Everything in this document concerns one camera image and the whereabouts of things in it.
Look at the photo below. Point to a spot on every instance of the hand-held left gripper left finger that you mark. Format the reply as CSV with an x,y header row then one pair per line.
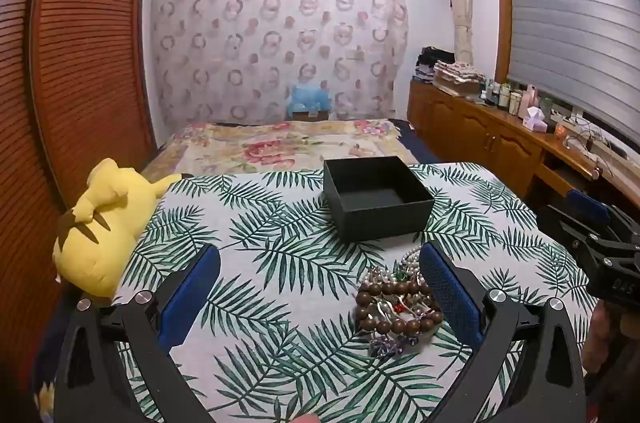
x,y
190,298

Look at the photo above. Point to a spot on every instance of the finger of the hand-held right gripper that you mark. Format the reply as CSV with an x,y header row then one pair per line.
x,y
590,204
570,228

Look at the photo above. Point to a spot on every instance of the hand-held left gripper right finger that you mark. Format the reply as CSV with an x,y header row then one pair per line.
x,y
450,293

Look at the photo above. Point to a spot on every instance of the black jewelry box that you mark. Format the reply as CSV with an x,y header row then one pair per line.
x,y
380,223

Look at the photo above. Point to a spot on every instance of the person's right hand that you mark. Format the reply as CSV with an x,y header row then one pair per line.
x,y
600,338

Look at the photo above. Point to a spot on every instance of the person's left hand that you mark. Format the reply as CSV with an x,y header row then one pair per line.
x,y
306,419

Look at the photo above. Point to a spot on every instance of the small orange lamp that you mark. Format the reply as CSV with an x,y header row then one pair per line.
x,y
560,130

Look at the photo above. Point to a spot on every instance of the leaf print cloth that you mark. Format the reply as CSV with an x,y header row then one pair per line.
x,y
280,253

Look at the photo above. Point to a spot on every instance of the pink tissue box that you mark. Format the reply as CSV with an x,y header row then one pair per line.
x,y
535,118

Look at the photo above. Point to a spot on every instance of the yellow plush toy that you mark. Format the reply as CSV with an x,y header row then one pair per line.
x,y
100,243

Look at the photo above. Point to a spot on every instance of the wooden cabinet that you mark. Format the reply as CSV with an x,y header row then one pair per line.
x,y
480,133

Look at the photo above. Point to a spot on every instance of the row of cosmetic bottles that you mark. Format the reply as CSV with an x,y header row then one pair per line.
x,y
505,95

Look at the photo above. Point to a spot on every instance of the dark blue bed sheet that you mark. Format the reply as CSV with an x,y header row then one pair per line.
x,y
417,143

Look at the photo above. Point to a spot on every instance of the floral bedspread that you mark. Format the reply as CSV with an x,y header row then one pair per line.
x,y
260,148

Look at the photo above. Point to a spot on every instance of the grey window blind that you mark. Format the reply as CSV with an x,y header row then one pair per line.
x,y
565,28

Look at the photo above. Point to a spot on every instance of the stack of folded patterned cloths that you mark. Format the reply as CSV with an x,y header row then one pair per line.
x,y
457,75

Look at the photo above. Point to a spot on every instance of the pile of dark folded clothes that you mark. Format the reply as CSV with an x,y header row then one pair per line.
x,y
432,55

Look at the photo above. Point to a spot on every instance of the blue plush toy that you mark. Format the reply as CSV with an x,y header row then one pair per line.
x,y
307,95

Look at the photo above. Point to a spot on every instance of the circle patterned curtain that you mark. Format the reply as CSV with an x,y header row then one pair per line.
x,y
240,43

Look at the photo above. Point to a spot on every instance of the wooden louvered wardrobe door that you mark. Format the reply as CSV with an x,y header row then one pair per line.
x,y
85,53

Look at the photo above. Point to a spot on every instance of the wooden window frame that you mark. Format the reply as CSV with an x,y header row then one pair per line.
x,y
501,3

